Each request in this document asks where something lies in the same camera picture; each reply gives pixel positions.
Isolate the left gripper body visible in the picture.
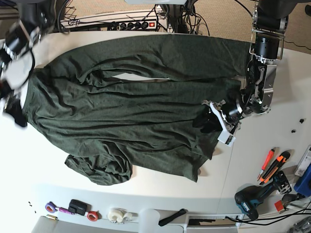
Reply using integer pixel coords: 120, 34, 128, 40
202, 98, 242, 147

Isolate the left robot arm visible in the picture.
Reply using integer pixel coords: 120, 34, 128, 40
192, 0, 299, 146

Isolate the purple tape roll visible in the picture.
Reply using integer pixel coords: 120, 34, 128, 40
45, 201, 57, 213

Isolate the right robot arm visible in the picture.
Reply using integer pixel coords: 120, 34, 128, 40
0, 0, 56, 128

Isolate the blue box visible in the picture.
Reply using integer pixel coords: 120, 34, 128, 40
294, 166, 311, 197

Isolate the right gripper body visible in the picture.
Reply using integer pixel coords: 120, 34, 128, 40
0, 92, 27, 128

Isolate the white tape roll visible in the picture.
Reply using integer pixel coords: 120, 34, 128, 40
107, 208, 138, 224

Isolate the red tape roll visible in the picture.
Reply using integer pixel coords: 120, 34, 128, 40
87, 211, 100, 222

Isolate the black marker pen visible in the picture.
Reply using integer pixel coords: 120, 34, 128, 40
158, 209, 187, 227

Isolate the teal cordless drill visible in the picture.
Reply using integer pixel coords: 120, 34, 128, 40
234, 171, 292, 221

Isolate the black orange utility knife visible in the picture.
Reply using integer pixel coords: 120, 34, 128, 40
259, 151, 291, 185

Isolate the black action camera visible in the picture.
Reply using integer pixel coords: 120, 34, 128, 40
68, 200, 88, 216

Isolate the dark green t-shirt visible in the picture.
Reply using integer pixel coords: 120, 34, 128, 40
22, 34, 249, 185

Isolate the white power strip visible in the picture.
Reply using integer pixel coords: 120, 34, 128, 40
107, 21, 156, 32

